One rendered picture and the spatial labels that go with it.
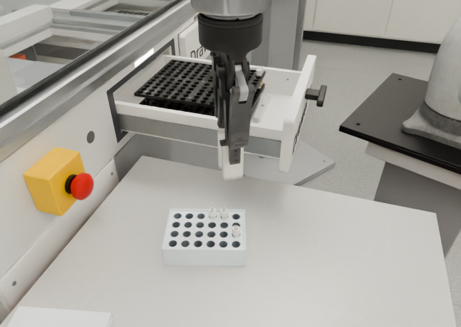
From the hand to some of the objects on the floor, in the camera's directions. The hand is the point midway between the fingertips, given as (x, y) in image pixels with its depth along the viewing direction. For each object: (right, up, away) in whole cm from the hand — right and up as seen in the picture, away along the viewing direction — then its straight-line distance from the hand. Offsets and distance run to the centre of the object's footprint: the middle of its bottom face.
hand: (230, 153), depth 55 cm
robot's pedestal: (+51, -56, +77) cm, 108 cm away
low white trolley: (0, -84, +40) cm, 93 cm away
